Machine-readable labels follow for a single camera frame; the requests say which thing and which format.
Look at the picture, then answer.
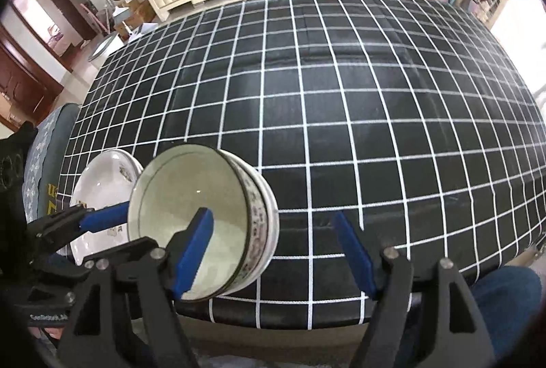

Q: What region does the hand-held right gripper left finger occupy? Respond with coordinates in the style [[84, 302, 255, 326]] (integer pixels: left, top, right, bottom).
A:
[[55, 207, 215, 368]]

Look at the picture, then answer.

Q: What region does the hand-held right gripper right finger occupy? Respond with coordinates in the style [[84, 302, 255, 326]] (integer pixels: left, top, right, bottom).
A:
[[332, 211, 498, 368]]

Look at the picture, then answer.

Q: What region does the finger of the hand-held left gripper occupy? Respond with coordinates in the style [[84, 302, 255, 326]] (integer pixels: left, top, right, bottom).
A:
[[26, 202, 131, 243], [26, 252, 92, 288]]

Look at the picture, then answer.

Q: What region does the white plate with cartoon print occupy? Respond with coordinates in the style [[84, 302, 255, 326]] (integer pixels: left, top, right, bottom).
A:
[[70, 149, 145, 266]]

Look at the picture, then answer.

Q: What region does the patterned ceramic bowl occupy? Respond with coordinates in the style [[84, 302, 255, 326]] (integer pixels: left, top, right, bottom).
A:
[[127, 144, 274, 303]]

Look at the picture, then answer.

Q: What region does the large white bowl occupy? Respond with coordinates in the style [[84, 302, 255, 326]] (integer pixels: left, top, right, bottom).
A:
[[222, 150, 281, 294]]

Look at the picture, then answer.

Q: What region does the blue-grey chair cushion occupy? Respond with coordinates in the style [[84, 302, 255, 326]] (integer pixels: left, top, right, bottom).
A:
[[23, 103, 82, 224]]

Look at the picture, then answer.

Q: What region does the person's blue jeans leg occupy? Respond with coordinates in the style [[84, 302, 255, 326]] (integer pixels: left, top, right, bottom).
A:
[[401, 266, 542, 368]]

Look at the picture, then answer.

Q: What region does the black white checked tablecloth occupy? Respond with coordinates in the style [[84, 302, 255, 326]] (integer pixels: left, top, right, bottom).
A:
[[57, 0, 546, 330]]

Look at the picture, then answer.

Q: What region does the white round bin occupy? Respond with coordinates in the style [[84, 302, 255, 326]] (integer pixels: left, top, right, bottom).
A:
[[87, 31, 124, 68]]

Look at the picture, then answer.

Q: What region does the brown wooden door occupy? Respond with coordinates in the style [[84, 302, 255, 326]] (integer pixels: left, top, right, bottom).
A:
[[0, 0, 99, 130]]

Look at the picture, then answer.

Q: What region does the cardboard box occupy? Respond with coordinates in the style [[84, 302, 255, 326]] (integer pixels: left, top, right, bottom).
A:
[[124, 0, 154, 28]]

